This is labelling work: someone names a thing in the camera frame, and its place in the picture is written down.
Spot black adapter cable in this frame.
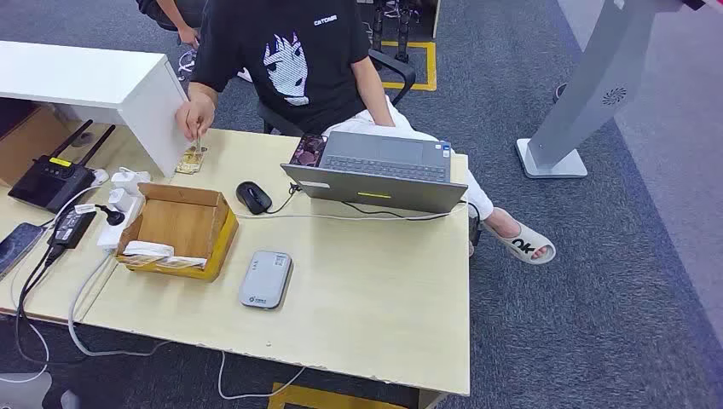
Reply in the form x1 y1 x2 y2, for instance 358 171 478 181
14 244 63 366

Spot dark smartphone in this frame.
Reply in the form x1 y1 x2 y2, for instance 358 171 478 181
0 222 46 279

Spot black mouse cable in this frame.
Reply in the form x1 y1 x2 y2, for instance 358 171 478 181
265 183 304 216

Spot open cardboard box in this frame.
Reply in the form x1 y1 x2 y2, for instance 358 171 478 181
115 181 240 284

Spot black router with antennas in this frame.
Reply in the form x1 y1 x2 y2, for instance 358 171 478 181
8 119 117 215

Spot yellow floor frame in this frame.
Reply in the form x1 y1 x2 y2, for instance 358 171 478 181
267 383 408 409

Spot black power adapter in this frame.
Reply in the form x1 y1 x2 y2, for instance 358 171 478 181
47 207 98 250

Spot grey kiosk stand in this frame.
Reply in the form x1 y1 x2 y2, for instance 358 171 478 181
515 0 707 181

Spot phone with patterned case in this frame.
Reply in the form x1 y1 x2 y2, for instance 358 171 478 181
289 133 329 168

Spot black office chair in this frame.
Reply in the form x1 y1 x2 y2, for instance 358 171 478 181
257 49 418 138

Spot black stand legs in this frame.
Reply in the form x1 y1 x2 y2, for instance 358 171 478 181
369 0 442 64

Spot grey laptop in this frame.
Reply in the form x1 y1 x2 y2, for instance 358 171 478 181
281 130 469 215

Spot person in background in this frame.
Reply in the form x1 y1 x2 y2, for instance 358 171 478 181
135 0 207 49

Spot white slipper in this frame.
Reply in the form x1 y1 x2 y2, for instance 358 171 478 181
481 221 558 266

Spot black power plug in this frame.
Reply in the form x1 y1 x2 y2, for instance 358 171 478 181
95 204 126 228

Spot pale grey robot body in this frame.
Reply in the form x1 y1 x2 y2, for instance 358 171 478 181
0 372 53 409

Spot white card sleeve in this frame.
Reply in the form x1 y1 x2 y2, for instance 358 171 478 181
122 240 176 260

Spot white power strip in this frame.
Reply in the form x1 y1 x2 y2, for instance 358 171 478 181
96 194 145 252

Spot yellow floor tape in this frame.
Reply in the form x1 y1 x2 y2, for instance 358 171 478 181
379 40 438 93

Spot black laptop cable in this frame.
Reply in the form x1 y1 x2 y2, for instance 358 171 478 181
341 199 483 227

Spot white desk shelf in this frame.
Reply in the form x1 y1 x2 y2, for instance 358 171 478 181
0 40 191 180

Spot white hanging cable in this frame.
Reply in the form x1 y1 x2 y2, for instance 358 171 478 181
217 349 307 401

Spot person's right hand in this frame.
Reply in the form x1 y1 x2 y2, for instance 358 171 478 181
175 91 217 142

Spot black computer mouse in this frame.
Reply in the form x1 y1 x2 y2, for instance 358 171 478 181
235 181 274 216

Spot white floor cables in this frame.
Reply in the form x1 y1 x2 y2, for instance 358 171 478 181
176 48 200 81

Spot white charger plug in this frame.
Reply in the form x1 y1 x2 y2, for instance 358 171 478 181
111 168 152 198
107 187 135 213

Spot brown cardboard carton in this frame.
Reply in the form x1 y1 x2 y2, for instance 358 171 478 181
0 104 74 187

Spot seated person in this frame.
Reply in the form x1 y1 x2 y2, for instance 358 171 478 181
175 0 558 267

